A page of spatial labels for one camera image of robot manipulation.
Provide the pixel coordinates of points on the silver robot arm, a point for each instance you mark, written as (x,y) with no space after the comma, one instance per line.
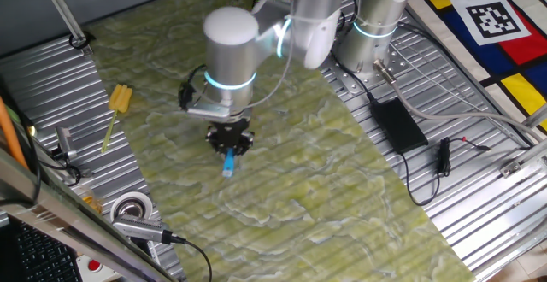
(231,51)

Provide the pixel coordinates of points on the aluminium profile bracket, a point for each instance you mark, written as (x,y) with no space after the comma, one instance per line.
(525,158)

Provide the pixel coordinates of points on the silver tape roll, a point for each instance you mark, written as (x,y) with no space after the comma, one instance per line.
(130,207)

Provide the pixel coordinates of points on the aluminium frame bar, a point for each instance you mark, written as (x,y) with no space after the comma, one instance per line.
(64,213)

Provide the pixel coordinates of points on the white paper fiducial marker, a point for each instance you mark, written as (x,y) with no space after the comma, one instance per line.
(491,19)

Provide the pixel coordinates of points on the glass beaker yellow liquid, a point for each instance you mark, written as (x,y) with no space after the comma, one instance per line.
(92,198)

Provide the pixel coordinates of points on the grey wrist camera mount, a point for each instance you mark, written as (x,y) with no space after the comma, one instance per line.
(209,111)

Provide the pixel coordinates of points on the black power adapter brick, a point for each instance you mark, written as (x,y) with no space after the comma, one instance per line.
(397,124)

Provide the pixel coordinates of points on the silver camera on stand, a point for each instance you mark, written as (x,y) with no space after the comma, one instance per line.
(137,228)

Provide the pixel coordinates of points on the green marble pattern mat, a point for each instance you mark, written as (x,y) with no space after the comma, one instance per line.
(278,196)

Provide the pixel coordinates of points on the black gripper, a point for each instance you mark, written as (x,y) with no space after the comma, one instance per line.
(228,132)

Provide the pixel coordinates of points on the grey box red stop button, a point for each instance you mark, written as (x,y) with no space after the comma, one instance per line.
(94,266)

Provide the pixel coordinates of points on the colourful block pattern cloth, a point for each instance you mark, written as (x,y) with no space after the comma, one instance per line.
(525,89)

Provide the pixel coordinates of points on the black keyboard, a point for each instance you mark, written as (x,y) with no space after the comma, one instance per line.
(38,260)

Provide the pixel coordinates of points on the orange tube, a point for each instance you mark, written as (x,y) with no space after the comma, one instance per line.
(8,132)

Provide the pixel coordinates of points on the slanted metal pole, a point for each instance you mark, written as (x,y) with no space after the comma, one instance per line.
(64,13)

